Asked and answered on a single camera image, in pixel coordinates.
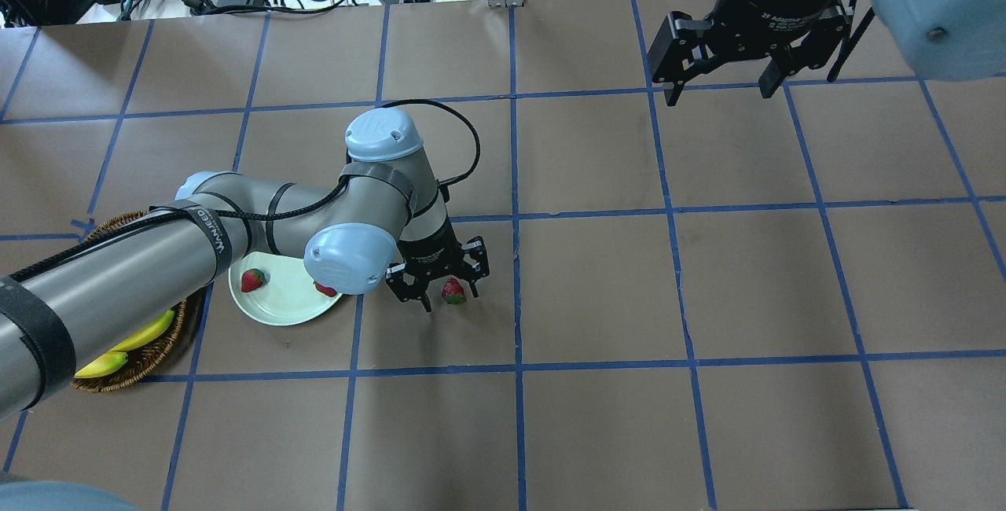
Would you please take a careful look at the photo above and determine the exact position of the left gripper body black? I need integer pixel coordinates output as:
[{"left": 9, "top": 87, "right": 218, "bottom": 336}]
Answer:
[{"left": 398, "top": 217, "right": 471, "bottom": 281}]

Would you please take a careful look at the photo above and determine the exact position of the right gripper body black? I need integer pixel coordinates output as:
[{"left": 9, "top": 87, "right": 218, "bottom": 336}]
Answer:
[{"left": 703, "top": 0, "right": 850, "bottom": 63}]

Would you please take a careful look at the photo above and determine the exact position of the greenish red strawberry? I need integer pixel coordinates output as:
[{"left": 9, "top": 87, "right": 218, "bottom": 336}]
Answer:
[{"left": 439, "top": 276, "right": 468, "bottom": 306}]

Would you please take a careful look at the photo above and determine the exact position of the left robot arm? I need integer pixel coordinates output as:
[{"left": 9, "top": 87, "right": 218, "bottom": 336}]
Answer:
[{"left": 1, "top": 101, "right": 491, "bottom": 418}]

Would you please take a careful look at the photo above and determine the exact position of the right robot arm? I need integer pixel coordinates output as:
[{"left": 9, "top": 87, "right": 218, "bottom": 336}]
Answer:
[{"left": 647, "top": 0, "right": 1005, "bottom": 106}]

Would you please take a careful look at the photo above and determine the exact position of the pale green plate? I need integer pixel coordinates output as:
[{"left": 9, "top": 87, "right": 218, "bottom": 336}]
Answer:
[{"left": 226, "top": 251, "right": 342, "bottom": 327}]

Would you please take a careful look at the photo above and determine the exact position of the wicker fruit basket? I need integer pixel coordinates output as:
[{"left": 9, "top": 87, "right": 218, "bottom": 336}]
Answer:
[{"left": 71, "top": 211, "right": 189, "bottom": 394}]

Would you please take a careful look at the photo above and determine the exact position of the yellow banana bunch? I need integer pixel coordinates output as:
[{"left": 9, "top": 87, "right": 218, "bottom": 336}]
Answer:
[{"left": 73, "top": 310, "right": 175, "bottom": 379}]

